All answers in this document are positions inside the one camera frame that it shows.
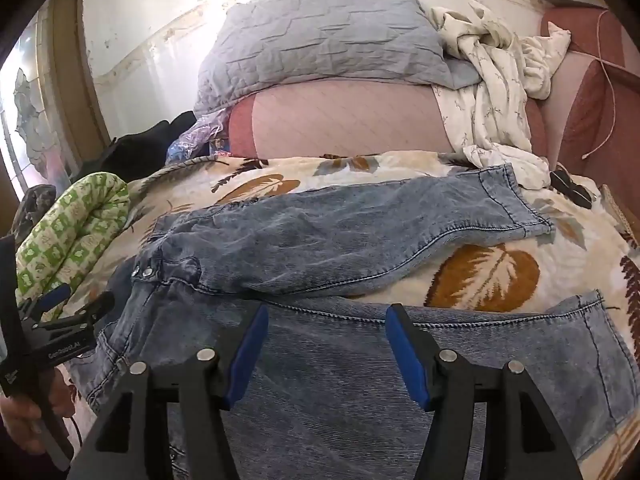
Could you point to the clear plastic bag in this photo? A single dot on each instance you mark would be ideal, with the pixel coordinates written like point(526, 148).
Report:
point(200, 137)

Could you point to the person's left hand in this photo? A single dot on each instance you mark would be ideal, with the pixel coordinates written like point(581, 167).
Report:
point(15, 412)

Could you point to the green patterned cloth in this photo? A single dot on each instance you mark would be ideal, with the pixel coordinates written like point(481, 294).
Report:
point(75, 230)

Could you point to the small black item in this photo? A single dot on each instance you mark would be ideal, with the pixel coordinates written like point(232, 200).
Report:
point(570, 186)

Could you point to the pink upholstered backrest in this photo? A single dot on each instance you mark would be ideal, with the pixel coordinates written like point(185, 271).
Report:
point(590, 90)

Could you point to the white floral cloth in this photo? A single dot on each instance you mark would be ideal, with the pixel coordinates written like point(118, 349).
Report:
point(495, 90)

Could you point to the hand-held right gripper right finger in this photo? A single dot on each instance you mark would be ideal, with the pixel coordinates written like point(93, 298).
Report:
point(405, 355)

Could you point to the grey quilted pillow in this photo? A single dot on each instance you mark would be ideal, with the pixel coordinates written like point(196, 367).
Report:
point(325, 35)

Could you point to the blue denim pants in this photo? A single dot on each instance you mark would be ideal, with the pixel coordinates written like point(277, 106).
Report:
point(325, 260)

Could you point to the leaf print blanket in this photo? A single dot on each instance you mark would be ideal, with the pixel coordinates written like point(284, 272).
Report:
point(490, 270)

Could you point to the camouflage cloth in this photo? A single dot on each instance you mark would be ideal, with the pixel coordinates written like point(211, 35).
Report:
point(32, 210)

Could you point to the wooden door frame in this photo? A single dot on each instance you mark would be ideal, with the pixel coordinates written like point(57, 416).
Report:
point(75, 85)

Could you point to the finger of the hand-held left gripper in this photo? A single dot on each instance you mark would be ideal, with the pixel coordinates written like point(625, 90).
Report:
point(57, 294)
point(92, 307)

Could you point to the black clothing pile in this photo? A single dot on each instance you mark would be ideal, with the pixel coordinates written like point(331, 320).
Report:
point(140, 150)

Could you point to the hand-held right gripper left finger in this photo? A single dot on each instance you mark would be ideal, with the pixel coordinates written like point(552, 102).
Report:
point(247, 355)

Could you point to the pink bolster cushion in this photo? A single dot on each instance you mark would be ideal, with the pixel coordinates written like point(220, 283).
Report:
point(350, 120)

